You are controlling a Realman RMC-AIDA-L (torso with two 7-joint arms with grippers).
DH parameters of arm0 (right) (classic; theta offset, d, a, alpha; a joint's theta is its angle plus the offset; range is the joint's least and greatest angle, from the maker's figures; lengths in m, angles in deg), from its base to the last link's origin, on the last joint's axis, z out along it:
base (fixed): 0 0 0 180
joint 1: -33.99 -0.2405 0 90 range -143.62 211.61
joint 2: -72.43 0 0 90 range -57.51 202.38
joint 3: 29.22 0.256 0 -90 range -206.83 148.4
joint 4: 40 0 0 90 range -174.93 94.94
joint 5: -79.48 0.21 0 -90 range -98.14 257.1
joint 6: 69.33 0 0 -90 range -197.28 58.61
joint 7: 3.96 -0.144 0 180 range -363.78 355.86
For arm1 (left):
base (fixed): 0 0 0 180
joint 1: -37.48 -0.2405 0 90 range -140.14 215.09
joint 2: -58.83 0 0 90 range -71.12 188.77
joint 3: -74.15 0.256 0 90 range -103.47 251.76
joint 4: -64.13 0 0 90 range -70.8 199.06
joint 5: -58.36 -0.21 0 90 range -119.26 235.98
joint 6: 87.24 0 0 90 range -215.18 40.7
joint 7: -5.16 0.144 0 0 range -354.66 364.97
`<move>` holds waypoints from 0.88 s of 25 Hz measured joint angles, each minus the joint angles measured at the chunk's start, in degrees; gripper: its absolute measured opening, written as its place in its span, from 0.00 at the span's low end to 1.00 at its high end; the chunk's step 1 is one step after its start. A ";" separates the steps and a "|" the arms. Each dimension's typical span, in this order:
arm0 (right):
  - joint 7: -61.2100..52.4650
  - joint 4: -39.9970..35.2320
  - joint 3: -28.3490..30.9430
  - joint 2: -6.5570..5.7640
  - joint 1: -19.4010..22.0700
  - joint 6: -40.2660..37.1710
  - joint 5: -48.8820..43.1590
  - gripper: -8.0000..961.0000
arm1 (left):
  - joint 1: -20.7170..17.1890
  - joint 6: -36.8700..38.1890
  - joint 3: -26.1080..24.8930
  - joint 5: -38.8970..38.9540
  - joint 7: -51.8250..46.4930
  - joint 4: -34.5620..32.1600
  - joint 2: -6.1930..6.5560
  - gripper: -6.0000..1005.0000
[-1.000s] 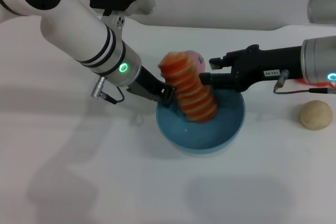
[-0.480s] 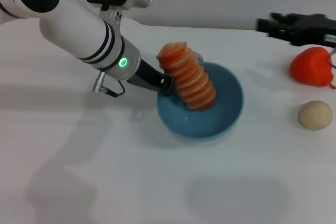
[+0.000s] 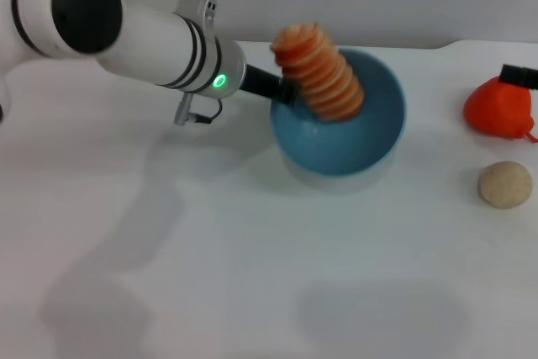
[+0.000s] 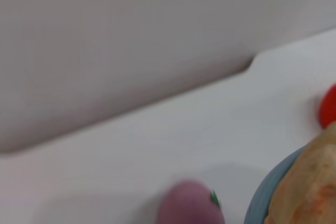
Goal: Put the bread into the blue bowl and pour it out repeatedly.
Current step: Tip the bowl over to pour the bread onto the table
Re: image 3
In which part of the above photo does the left arm cable with connector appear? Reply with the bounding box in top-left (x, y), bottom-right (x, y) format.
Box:
top-left (173, 93), bottom-right (224, 127)

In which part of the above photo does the orange striped toy bread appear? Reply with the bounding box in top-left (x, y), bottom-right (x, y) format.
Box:
top-left (270, 22), bottom-right (366, 124)

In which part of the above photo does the beige toy potato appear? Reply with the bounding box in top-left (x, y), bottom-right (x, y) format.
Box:
top-left (477, 161), bottom-right (534, 210)

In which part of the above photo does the red toy strawberry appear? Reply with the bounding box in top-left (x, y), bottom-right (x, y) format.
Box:
top-left (462, 75), bottom-right (538, 142)

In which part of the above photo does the blue bowl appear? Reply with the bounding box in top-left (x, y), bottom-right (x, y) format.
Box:
top-left (270, 48), bottom-right (408, 178)

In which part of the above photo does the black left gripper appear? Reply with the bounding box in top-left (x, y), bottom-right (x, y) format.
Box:
top-left (238, 64), bottom-right (300, 108)

